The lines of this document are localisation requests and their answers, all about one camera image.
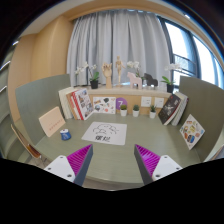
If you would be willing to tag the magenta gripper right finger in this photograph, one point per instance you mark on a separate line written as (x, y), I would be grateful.
(153, 167)

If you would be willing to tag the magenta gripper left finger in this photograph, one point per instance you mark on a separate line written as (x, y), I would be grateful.
(73, 167)

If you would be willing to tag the blue and white small box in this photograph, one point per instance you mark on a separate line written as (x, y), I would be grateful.
(65, 134)

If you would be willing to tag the beige card sign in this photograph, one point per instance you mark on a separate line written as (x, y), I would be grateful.
(52, 121)

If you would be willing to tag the white printed paper mat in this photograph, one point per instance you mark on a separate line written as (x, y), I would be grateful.
(106, 133)

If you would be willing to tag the small potted plant right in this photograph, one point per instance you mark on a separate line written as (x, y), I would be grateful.
(152, 113)

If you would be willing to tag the small potted plant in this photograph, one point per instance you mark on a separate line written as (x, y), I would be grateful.
(152, 113)
(136, 110)
(123, 110)

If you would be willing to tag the colourful sticker board right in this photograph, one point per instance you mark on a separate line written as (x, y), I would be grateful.
(191, 131)

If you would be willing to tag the white books behind black book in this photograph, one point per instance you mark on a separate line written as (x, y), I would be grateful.
(182, 106)

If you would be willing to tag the row of standing books left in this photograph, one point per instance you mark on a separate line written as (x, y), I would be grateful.
(68, 106)

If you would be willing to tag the black book leaning right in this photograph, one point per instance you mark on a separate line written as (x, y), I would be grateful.
(169, 109)

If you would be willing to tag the small potted plant middle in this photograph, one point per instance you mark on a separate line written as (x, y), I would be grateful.
(136, 110)

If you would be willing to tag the small potted plant left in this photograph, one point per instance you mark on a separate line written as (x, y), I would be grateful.
(123, 110)

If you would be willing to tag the red white magazine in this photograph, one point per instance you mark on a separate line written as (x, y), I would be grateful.
(82, 104)

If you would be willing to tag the sticker collage card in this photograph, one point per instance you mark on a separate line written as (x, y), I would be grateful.
(105, 105)

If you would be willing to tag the purple round number sign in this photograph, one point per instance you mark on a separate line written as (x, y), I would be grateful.
(120, 101)

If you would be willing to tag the white orchid black pot right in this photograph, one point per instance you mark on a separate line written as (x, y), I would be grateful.
(169, 83)

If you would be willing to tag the white orchid black pot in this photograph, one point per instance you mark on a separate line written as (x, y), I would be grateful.
(94, 74)
(169, 83)

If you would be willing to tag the black horse figure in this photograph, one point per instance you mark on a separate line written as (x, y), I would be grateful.
(150, 80)

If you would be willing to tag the white orchid black pot left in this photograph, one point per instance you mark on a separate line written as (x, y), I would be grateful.
(94, 74)

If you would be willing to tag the pink horse figure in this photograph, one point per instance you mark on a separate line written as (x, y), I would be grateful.
(134, 80)

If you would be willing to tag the white orchid middle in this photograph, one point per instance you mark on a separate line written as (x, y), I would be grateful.
(136, 66)

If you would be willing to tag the wooden hand model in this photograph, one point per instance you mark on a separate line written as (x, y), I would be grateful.
(107, 72)

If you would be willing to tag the wooden mannequin figure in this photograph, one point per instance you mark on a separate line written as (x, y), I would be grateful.
(119, 66)

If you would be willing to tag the grey curtain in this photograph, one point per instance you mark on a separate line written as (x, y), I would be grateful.
(117, 35)

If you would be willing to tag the white wall socket right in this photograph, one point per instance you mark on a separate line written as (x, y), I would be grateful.
(158, 102)

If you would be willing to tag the white wall socket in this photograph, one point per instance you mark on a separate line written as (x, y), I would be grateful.
(158, 102)
(145, 101)

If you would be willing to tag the white wall socket left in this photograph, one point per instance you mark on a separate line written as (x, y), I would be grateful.
(145, 101)

